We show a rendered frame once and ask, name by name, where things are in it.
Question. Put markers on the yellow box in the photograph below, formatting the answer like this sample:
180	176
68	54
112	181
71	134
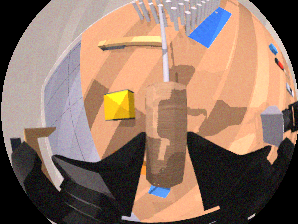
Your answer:
119	105

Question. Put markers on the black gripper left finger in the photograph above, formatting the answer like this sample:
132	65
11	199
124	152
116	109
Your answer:
116	176

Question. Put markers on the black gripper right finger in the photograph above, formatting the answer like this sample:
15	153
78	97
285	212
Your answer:
217	169

